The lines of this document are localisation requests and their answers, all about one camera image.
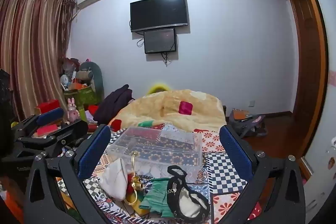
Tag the patterned patchwork bedsheet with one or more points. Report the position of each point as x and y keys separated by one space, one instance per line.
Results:
x=218 y=182

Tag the red gold ornament charm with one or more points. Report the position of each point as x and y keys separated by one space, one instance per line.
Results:
x=135 y=183

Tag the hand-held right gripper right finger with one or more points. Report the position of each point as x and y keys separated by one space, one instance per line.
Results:
x=235 y=154

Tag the yellow green plush toy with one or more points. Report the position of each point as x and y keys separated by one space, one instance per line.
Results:
x=158 y=87

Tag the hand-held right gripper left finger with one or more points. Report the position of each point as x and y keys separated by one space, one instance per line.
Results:
x=92 y=154

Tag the yellow fleece blanket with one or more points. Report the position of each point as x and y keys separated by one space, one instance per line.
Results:
x=157 y=108

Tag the large black television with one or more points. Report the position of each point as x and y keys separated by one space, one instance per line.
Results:
x=158 y=12

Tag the small black monitor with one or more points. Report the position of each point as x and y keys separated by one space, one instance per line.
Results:
x=160 y=40

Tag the small red flat box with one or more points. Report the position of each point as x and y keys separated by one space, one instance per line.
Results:
x=47 y=130

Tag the green cardboard box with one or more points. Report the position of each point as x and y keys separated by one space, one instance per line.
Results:
x=84 y=96

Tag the grey backpack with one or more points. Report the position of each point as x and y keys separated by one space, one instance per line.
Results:
x=246 y=123

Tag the pink bunny toy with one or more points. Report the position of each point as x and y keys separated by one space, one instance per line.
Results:
x=73 y=112

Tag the white cloth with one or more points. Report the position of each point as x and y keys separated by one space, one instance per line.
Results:
x=115 y=182

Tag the white wall socket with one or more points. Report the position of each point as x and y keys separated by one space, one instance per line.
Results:
x=251 y=103

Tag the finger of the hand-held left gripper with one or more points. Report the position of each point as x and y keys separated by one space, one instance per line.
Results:
x=74 y=130
x=50 y=113

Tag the dark jacket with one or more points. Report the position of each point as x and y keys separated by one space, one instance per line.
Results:
x=113 y=106

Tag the green knitted cloth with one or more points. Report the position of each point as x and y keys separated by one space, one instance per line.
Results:
x=157 y=195

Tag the clear plastic storage box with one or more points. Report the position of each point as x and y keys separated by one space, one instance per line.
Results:
x=157 y=146

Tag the pile of toys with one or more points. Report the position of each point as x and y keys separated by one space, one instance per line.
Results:
x=73 y=74

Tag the striped brown curtain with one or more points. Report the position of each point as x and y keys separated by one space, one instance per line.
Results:
x=31 y=50

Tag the wooden door frame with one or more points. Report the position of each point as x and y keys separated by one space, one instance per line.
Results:
x=309 y=69

